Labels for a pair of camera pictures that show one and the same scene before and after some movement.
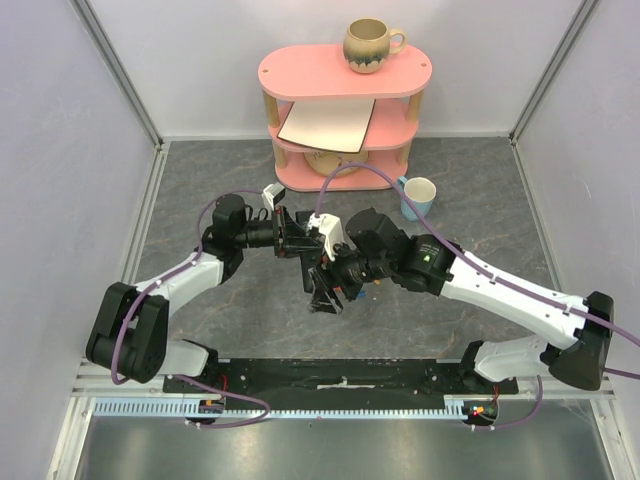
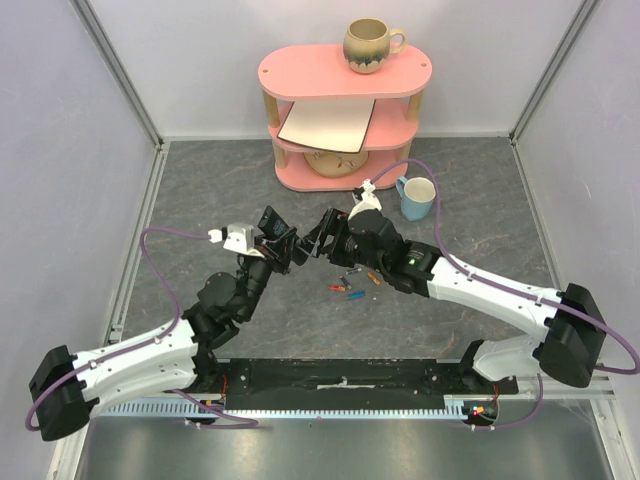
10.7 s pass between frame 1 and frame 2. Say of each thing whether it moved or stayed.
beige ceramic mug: stayed
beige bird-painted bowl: stayed
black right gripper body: moved
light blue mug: stayed
